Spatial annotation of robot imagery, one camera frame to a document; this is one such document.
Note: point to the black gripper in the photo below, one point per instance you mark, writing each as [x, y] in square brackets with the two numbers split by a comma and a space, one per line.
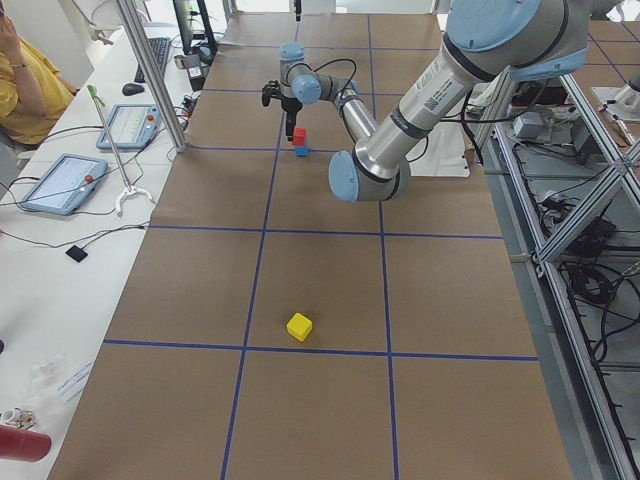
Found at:
[289, 105]

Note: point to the red cube block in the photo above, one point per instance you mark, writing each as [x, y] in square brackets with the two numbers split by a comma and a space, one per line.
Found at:
[299, 137]

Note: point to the blue cube block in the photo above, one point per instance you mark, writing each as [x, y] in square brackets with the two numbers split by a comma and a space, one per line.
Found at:
[301, 151]

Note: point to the yellow cube block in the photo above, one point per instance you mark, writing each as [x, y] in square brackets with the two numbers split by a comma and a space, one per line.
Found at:
[299, 327]

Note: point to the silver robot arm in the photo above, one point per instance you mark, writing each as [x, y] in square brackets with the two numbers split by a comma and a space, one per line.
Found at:
[532, 40]

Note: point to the black keyboard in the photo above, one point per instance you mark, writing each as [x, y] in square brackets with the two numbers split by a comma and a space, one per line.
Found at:
[160, 48]

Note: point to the far teach pendant tablet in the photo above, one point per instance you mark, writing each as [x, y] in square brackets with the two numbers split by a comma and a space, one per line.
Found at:
[132, 125]

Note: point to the teach pendant tablet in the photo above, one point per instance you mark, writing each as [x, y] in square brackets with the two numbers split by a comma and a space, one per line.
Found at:
[65, 185]
[132, 125]

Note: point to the black computer mouse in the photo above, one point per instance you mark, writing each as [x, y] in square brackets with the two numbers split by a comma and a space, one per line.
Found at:
[131, 89]

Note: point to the grabber stick tool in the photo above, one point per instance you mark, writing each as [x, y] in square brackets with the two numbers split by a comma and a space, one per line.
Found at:
[130, 190]

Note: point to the near teach pendant tablet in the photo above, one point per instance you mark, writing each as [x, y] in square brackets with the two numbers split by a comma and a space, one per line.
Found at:
[65, 185]

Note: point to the small black square pad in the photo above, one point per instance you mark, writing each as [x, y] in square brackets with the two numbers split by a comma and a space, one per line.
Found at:
[76, 253]

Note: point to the person in yellow shirt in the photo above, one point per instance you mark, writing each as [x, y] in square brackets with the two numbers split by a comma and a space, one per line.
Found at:
[34, 93]

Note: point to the red cylinder bottle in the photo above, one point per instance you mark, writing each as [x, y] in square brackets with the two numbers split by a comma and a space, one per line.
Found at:
[23, 445]

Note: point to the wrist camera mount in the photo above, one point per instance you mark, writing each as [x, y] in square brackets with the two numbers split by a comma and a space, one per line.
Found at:
[271, 90]

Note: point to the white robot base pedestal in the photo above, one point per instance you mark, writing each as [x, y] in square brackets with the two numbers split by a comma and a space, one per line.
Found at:
[439, 156]

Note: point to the aluminium frame post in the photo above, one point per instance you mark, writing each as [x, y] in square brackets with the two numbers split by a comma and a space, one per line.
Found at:
[138, 40]

